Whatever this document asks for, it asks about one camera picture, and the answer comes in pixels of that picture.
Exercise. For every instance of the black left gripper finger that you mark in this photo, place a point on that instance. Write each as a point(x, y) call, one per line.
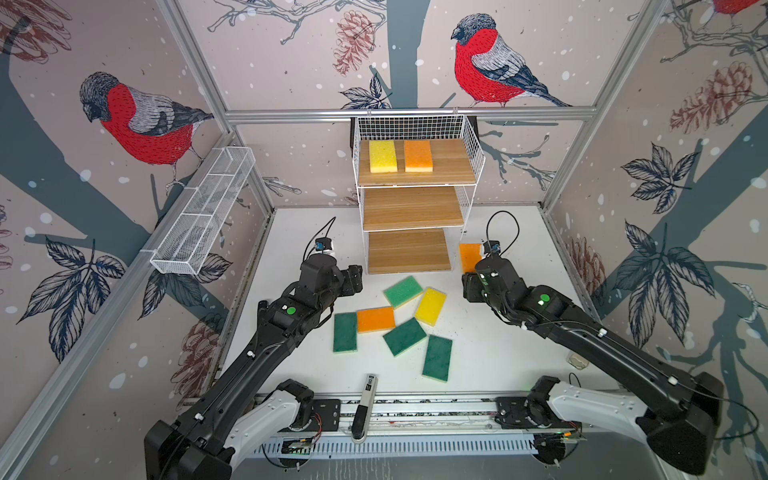
point(353, 274)
point(351, 287)

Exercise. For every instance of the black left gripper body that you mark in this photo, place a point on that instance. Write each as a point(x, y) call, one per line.
point(326, 299)

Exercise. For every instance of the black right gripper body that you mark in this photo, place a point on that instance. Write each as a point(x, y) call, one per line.
point(493, 305)

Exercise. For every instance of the orange sponge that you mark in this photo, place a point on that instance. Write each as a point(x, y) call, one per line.
point(418, 156)
point(375, 319)
point(470, 255)

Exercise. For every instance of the yellow sponge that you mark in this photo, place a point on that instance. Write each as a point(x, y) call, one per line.
point(430, 306)
point(382, 157)

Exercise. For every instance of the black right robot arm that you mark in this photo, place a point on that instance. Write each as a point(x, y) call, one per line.
point(671, 411)

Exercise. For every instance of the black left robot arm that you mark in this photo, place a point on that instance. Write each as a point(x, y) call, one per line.
point(211, 438)

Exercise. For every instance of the dark green sponge left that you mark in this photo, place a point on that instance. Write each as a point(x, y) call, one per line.
point(345, 333)

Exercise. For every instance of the dark green sponge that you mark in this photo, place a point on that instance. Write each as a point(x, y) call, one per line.
point(345, 333)
point(404, 336)
point(437, 358)

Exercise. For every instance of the light green sponge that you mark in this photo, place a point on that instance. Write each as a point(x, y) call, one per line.
point(403, 292)

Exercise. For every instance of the dark green sponge centre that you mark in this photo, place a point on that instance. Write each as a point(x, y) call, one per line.
point(404, 336)

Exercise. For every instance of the dark green sponge near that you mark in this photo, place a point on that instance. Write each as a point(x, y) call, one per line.
point(437, 358)

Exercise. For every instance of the small clear plastic container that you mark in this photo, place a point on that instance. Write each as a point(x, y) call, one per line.
point(577, 361)

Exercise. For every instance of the black white handheld scraper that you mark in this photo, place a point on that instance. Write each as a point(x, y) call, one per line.
point(361, 420)

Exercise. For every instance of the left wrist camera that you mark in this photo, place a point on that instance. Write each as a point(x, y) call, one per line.
point(323, 245)

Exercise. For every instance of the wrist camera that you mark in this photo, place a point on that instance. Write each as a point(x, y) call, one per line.
point(491, 247)
point(323, 245)

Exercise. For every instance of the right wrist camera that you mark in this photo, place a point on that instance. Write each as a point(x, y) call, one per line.
point(491, 247)

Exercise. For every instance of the white wire wooden shelf unit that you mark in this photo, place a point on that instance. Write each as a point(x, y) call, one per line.
point(413, 222)

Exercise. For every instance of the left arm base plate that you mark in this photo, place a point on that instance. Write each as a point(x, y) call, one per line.
point(320, 415)

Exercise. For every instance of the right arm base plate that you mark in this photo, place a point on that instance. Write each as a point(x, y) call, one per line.
point(519, 412)

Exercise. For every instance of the white wire wall basket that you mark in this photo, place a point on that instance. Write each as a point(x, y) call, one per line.
point(189, 241)

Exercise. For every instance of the aluminium frame crossbar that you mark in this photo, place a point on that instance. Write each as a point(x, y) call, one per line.
point(302, 116)

